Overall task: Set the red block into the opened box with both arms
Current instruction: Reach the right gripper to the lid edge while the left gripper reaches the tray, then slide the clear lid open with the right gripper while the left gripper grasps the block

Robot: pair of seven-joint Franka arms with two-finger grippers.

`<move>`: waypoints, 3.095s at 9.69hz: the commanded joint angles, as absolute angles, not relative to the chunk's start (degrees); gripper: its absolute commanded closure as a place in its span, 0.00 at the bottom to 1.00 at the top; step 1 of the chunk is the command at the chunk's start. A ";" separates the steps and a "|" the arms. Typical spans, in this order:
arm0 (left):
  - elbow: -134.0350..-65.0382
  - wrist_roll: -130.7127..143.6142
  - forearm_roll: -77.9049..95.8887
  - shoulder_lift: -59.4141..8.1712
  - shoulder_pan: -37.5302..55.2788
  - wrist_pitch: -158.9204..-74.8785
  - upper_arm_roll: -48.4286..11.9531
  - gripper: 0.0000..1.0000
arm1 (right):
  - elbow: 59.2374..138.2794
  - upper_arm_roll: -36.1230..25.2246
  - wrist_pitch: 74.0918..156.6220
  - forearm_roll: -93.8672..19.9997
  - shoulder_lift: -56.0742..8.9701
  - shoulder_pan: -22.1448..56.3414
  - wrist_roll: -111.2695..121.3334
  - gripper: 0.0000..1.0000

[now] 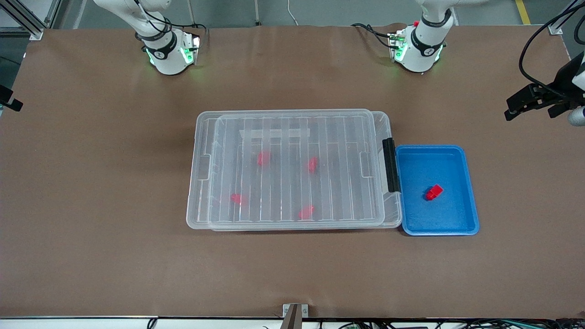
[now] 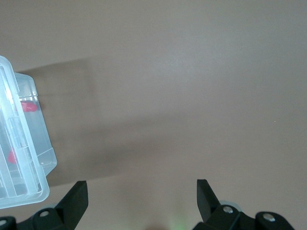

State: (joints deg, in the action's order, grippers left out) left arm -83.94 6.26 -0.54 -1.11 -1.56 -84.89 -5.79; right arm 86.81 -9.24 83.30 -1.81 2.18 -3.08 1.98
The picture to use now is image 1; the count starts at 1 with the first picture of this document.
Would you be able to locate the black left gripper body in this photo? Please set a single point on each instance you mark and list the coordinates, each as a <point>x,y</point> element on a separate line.
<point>563,80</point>

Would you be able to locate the red block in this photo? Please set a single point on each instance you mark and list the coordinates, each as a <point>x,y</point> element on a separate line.
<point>237,198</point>
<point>263,158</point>
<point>306,212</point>
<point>434,192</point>
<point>312,164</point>

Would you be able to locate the clear plastic box lid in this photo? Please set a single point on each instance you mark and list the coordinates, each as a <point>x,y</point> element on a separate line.
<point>283,192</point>

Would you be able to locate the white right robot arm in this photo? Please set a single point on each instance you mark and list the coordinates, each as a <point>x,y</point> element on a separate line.
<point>169,59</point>

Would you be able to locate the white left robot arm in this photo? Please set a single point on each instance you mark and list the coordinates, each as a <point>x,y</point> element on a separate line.
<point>420,55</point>

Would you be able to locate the clear plastic storage box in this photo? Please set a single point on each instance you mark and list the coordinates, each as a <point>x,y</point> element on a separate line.
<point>394,210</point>

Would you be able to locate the blue plastic tray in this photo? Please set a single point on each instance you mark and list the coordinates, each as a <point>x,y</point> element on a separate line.
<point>438,219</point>

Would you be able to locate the brown table cover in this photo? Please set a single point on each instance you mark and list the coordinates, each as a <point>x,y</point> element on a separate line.
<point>292,274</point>

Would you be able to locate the aluminium frame profile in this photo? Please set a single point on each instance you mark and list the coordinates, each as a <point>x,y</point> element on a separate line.
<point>555,29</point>
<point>27,25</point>

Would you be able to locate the thin metal post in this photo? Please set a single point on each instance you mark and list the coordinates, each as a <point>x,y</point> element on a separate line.
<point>190,13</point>
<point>257,13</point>

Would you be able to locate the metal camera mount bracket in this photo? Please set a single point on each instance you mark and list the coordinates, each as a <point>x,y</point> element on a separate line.
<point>295,317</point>

